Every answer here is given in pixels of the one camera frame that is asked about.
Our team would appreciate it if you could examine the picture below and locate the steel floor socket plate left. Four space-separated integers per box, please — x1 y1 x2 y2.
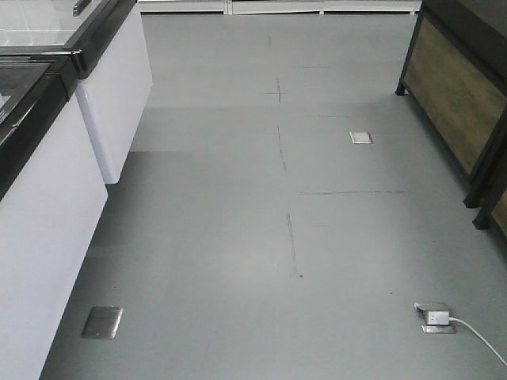
81 306 124 340

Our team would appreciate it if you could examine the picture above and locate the far white chest freezer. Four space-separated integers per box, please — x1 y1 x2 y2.
1 0 153 184

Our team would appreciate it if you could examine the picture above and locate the steel floor socket plate far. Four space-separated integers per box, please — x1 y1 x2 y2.
349 131 373 145

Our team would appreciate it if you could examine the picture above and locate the white store shelving unit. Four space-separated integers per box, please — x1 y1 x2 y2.
138 0 421 15

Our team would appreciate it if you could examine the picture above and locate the white chest freezer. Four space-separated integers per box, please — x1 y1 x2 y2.
1 57 108 379
1 0 153 184

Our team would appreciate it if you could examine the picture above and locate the steel floor socket plate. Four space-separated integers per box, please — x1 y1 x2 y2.
349 131 373 145
81 306 124 340

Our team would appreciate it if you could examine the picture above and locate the near white chest freezer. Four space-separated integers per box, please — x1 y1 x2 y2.
1 57 108 379

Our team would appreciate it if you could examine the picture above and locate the white power cable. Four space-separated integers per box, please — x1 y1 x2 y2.
448 316 507 367

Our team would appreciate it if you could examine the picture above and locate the black wooden produce stand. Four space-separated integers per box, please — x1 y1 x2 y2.
395 1 506 207

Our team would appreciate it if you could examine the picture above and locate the open floor socket box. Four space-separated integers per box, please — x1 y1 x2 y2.
414 302 456 334

